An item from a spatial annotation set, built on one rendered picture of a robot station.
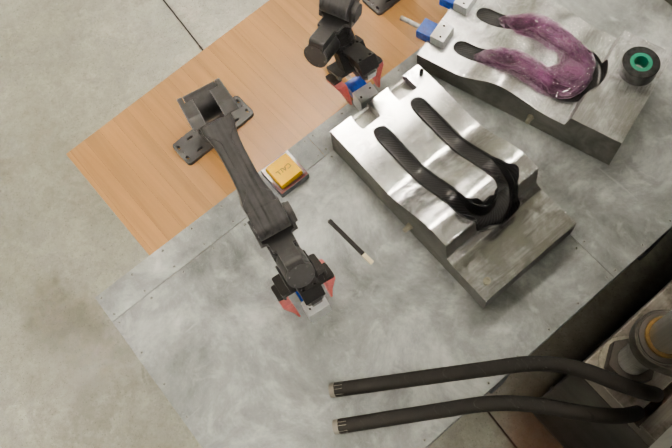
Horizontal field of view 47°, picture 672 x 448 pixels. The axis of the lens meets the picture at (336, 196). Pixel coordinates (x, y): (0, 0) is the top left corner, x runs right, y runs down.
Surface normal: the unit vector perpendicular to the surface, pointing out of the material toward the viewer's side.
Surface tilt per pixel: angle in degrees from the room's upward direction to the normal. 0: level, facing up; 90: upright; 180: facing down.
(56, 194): 0
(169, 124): 0
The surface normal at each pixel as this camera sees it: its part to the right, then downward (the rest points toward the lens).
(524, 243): -0.07, -0.38
